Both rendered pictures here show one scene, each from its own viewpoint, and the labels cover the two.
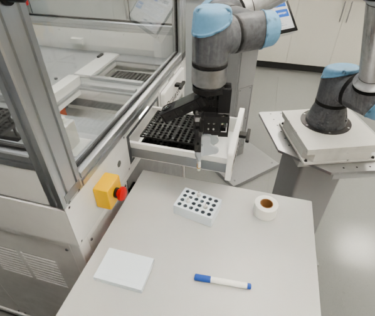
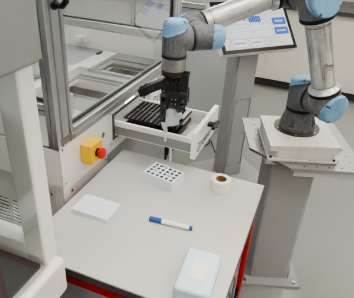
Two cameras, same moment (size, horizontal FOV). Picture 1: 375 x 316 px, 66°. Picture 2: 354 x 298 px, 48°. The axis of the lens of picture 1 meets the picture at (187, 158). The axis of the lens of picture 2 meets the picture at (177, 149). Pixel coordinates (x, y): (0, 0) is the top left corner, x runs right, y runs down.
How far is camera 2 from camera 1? 0.60 m
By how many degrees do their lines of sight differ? 9
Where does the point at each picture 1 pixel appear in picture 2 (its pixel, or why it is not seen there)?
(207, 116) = (170, 93)
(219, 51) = (178, 47)
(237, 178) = not seen: hidden behind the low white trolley
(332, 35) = not seen: outside the picture
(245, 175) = not seen: hidden behind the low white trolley
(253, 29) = (203, 35)
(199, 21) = (166, 27)
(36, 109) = (55, 71)
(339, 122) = (305, 126)
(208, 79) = (170, 65)
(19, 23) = (57, 19)
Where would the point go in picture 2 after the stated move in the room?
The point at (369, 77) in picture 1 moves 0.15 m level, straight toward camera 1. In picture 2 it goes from (316, 84) to (298, 94)
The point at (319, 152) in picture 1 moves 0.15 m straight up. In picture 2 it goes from (281, 149) to (289, 115)
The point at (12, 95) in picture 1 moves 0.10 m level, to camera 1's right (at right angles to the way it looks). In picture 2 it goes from (44, 61) to (79, 64)
